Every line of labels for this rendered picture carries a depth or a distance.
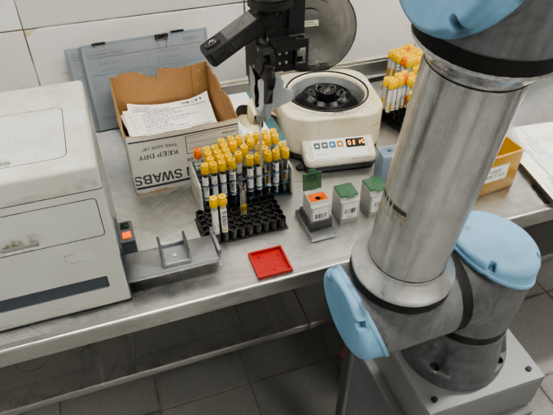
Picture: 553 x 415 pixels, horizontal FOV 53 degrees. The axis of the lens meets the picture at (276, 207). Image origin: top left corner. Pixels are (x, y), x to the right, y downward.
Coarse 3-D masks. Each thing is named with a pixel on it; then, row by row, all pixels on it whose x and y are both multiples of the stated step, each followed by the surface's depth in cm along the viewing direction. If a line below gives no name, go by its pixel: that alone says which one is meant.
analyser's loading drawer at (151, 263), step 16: (176, 240) 103; (192, 240) 104; (208, 240) 104; (128, 256) 101; (144, 256) 101; (160, 256) 101; (192, 256) 101; (208, 256) 101; (128, 272) 98; (144, 272) 98; (160, 272) 98
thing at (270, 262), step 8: (272, 248) 107; (280, 248) 108; (256, 256) 107; (264, 256) 107; (272, 256) 107; (280, 256) 107; (256, 264) 105; (264, 264) 105; (272, 264) 105; (280, 264) 105; (288, 264) 104; (256, 272) 103; (264, 272) 103; (272, 272) 103; (280, 272) 103; (288, 272) 103
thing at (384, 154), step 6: (396, 144) 118; (378, 150) 117; (384, 150) 117; (390, 150) 117; (378, 156) 118; (384, 156) 115; (390, 156) 115; (378, 162) 118; (384, 162) 116; (390, 162) 116; (378, 168) 119; (384, 168) 117; (378, 174) 119; (384, 174) 118; (384, 180) 119
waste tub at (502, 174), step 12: (504, 144) 122; (516, 144) 118; (504, 156) 115; (516, 156) 117; (492, 168) 116; (504, 168) 118; (516, 168) 120; (492, 180) 119; (504, 180) 121; (480, 192) 120; (492, 192) 122
